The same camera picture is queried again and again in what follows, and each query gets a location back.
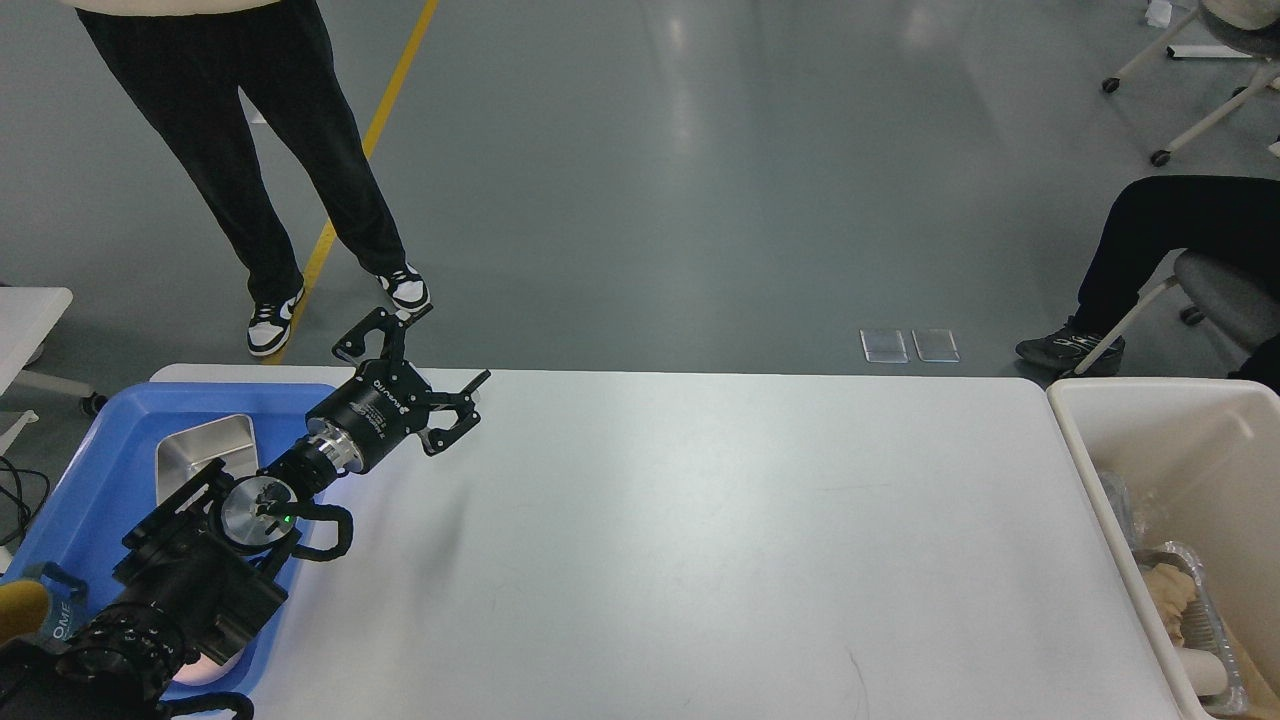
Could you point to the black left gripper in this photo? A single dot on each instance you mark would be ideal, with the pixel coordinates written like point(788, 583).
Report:
point(378, 415)

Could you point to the small stainless steel tray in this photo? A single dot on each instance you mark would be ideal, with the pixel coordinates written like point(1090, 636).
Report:
point(181, 455)

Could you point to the pink ribbed mug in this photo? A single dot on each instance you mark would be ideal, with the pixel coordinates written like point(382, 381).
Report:
point(206, 672)

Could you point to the aluminium foil tray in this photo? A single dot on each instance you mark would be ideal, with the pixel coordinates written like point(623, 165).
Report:
point(1203, 627)

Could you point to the white paper cup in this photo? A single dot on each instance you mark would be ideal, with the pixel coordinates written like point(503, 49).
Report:
point(1206, 673)

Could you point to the brown paper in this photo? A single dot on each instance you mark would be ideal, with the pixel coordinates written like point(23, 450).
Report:
point(1171, 591)

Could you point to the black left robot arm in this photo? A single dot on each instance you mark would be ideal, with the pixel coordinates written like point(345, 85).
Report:
point(199, 573)

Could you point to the blue plastic tray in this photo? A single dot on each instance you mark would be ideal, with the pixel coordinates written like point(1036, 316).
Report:
point(110, 484)

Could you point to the white side table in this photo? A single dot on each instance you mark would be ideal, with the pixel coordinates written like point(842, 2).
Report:
point(27, 316)

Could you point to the person in black trousers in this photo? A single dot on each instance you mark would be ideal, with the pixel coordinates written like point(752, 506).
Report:
point(189, 67)

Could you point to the teal yellow mug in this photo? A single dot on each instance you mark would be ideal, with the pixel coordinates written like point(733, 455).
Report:
point(44, 603)

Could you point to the beige plastic bin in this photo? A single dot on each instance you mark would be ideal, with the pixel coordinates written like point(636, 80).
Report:
point(1200, 458)

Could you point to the grey office chair seat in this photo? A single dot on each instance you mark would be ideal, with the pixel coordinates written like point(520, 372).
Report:
point(1234, 300)

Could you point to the person with grey shoes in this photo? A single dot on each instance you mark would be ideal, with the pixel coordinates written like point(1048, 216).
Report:
point(1232, 219)

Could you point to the white wheeled chair base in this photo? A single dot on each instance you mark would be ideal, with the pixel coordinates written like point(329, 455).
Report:
point(1213, 56)

